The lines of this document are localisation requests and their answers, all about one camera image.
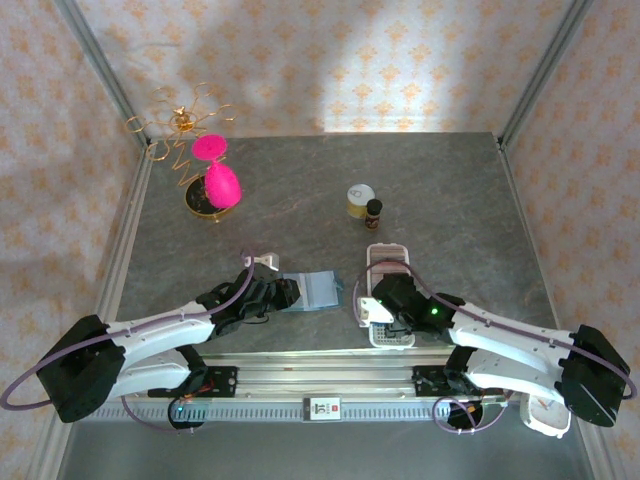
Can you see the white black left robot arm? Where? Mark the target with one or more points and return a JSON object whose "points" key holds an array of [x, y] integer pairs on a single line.
{"points": [[160, 337]]}

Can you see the pink hourglass on stand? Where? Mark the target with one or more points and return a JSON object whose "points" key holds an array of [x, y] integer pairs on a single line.
{"points": [[222, 187]]}

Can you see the small black-capped spice bottle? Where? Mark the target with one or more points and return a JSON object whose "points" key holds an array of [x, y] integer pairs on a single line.
{"points": [[373, 206]]}

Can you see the aluminium frame side rail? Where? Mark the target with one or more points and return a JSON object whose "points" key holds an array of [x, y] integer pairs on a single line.
{"points": [[125, 225], [530, 225]]}

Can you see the blue card holder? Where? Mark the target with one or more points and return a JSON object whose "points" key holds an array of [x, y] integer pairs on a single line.
{"points": [[320, 292]]}

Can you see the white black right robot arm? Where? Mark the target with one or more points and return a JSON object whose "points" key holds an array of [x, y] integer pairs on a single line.
{"points": [[500, 337]]}

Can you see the white square alarm clock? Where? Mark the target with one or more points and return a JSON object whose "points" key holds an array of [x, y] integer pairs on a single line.
{"points": [[542, 424]]}

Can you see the white number label tag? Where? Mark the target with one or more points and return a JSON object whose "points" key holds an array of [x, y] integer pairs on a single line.
{"points": [[322, 409]]}

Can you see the stack of coloured cards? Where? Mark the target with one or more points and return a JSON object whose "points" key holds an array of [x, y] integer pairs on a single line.
{"points": [[390, 262]]}

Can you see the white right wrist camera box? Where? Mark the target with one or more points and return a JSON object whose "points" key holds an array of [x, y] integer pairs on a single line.
{"points": [[372, 310]]}

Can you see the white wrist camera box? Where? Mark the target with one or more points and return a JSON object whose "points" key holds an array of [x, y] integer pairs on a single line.
{"points": [[267, 261], [372, 310]]}

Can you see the gold tin can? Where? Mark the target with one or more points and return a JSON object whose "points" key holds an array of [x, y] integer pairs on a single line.
{"points": [[360, 195]]}

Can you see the aluminium frame post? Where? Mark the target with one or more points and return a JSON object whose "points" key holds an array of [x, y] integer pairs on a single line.
{"points": [[545, 65], [100, 65]]}

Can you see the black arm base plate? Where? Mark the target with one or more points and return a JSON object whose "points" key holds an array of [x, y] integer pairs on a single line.
{"points": [[222, 382], [425, 380]]}

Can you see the white plastic card tray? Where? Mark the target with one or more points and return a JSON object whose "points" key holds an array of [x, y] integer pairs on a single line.
{"points": [[371, 252]]}

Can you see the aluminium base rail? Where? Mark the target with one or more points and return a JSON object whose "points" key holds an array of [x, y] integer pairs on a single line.
{"points": [[325, 375]]}

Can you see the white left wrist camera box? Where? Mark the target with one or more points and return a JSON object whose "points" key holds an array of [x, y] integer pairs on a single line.
{"points": [[267, 261]]}

